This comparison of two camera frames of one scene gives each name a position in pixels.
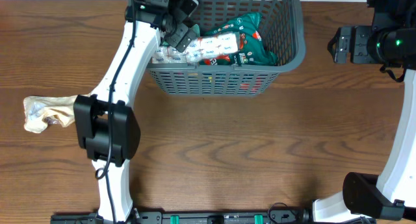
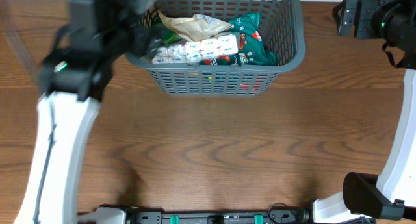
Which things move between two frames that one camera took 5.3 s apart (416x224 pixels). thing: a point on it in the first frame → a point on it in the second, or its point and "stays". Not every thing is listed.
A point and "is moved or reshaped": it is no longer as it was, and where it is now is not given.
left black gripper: (179, 36) → (147, 45)
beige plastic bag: (39, 111) is moved or reshaped
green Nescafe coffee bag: (253, 49) stays
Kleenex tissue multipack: (198, 49) stays
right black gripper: (359, 37) → (364, 10)
